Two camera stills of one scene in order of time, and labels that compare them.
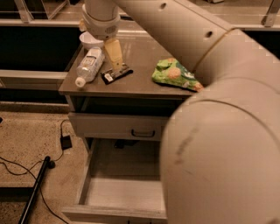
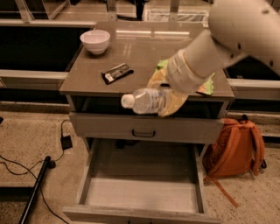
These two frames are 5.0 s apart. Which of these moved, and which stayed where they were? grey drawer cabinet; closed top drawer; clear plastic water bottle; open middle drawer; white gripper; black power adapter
Moved: white gripper; clear plastic water bottle
Stayed: closed top drawer; black power adapter; grey drawer cabinet; open middle drawer
